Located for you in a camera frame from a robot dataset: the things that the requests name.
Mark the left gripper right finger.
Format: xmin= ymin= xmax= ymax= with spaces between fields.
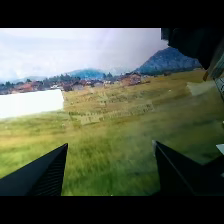
xmin=153 ymin=140 xmax=224 ymax=197

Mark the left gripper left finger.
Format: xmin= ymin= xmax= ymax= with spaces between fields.
xmin=0 ymin=142 xmax=69 ymax=197

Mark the black garment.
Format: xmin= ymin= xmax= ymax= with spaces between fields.
xmin=160 ymin=28 xmax=224 ymax=72

